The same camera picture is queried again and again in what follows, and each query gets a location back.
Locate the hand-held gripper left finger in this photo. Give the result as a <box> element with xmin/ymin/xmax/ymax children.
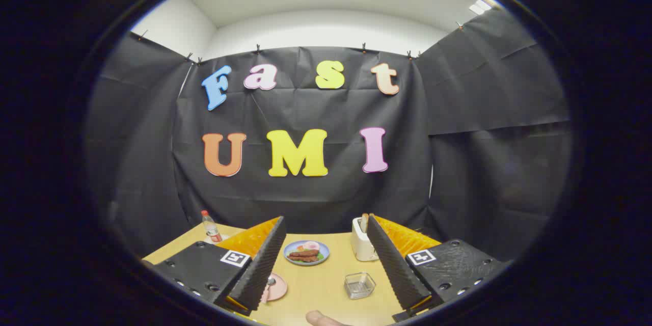
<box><xmin>152</xmin><ymin>216</ymin><xmax>287</xmax><ymax>316</ymax></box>

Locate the clear water bottle red label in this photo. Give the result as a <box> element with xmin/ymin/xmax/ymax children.
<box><xmin>201</xmin><ymin>210</ymin><xmax>223</xmax><ymax>243</ymax></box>

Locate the blue plate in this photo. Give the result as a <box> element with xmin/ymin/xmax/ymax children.
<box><xmin>283</xmin><ymin>240</ymin><xmax>330</xmax><ymax>266</ymax></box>

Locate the metal wire basket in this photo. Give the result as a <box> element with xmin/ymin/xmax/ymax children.
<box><xmin>344</xmin><ymin>273</ymin><xmax>376</xmax><ymax>300</ymax></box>

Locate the pink plate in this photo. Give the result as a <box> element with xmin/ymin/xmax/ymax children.
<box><xmin>262</xmin><ymin>273</ymin><xmax>288</xmax><ymax>302</ymax></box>

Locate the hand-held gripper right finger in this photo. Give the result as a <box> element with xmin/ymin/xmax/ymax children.
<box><xmin>366</xmin><ymin>214</ymin><xmax>510</xmax><ymax>322</ymax></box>

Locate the white toaster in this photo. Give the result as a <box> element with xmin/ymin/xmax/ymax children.
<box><xmin>351</xmin><ymin>216</ymin><xmax>380</xmax><ymax>262</ymax></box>

